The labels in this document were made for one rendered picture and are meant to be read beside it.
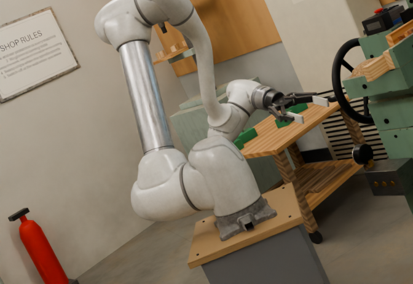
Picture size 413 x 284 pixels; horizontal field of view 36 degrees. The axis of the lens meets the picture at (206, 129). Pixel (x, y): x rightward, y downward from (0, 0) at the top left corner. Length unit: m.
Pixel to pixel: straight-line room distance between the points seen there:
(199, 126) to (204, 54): 1.87
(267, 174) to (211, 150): 2.32
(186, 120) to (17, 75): 1.15
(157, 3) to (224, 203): 0.67
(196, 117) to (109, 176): 0.87
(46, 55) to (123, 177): 1.01
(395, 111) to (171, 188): 0.68
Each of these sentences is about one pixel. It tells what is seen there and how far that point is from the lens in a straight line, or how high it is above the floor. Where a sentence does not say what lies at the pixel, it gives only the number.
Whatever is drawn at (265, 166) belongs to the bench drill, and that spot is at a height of 0.17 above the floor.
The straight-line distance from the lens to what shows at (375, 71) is 1.69.
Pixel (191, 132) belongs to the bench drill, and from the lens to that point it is 4.14.
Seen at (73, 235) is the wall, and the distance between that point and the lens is 4.42.
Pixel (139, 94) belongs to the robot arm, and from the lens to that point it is 2.03.
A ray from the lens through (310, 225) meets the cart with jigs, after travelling 3.11.
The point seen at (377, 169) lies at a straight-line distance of 1.91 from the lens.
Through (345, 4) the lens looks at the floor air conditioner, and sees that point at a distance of 3.41.
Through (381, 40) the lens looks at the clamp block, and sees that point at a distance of 2.02.
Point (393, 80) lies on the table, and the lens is 1.74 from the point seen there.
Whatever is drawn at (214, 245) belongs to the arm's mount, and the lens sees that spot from 1.87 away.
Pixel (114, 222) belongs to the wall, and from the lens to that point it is 4.56.
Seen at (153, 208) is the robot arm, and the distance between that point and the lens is 1.95.
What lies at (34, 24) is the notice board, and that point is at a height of 1.63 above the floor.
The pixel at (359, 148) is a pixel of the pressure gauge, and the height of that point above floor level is 0.69.
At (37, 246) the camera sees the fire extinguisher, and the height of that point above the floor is 0.37.
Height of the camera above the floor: 1.24
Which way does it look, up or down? 10 degrees down
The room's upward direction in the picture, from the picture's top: 25 degrees counter-clockwise
